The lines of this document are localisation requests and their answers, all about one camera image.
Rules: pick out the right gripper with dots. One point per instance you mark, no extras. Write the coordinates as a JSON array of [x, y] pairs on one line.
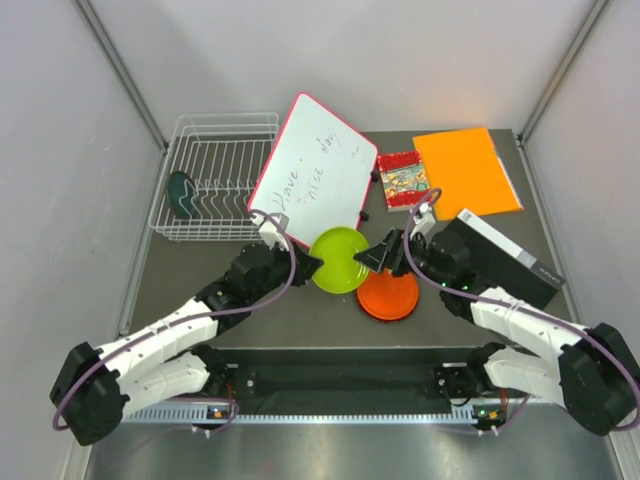
[[373, 257]]

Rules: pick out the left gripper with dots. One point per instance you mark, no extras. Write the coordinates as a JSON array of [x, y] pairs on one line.
[[306, 265]]

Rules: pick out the lime green plate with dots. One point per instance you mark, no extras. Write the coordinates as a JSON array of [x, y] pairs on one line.
[[340, 273]]

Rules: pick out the orange plate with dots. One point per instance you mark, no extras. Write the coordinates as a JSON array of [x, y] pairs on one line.
[[388, 298]]

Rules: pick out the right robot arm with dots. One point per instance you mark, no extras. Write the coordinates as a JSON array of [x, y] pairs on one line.
[[589, 372]]

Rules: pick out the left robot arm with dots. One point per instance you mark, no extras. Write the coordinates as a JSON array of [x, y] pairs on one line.
[[97, 387]]

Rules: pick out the red patterned paperback book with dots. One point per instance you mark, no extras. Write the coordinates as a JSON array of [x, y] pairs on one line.
[[404, 179]]

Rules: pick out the pink framed whiteboard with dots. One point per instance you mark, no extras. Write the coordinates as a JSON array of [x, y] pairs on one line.
[[318, 173]]

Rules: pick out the orange folder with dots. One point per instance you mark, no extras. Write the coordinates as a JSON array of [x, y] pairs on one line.
[[466, 166]]

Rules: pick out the black box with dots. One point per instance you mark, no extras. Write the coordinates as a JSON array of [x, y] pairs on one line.
[[504, 262]]

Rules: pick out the dark green plate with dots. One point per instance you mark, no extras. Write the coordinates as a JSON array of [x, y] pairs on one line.
[[182, 195]]

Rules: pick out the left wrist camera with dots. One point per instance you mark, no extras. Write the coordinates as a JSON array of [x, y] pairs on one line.
[[271, 229]]

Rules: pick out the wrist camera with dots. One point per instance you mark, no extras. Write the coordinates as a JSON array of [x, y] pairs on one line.
[[422, 221], [271, 229]]

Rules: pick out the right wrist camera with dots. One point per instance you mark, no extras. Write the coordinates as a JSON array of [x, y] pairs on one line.
[[422, 221]]

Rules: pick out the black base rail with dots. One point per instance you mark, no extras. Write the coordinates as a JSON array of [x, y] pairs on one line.
[[358, 380]]

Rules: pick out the white wire dish rack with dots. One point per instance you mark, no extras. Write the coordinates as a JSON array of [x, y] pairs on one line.
[[224, 155]]

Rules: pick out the grey cable duct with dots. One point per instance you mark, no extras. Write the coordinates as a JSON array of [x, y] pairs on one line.
[[216, 414]]

